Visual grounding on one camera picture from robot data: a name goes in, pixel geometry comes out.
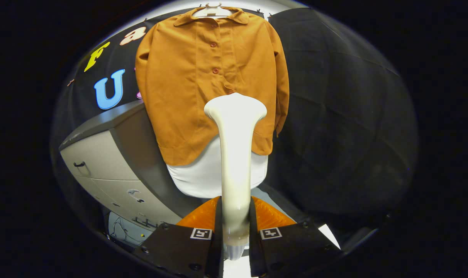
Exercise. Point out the orange button shirt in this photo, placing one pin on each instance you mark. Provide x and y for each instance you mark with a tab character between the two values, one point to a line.
180	77

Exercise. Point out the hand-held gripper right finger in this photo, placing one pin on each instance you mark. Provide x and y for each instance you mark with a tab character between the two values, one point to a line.
255	251

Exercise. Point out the white clothes hanger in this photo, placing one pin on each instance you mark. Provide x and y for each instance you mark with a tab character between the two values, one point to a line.
212	12

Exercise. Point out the white garment steamer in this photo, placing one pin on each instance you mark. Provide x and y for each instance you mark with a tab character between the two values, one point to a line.
236	154

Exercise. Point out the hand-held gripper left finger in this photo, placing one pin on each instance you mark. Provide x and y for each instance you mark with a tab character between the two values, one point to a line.
218	251

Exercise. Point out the grey drawer cabinet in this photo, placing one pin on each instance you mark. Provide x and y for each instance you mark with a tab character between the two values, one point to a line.
110	154

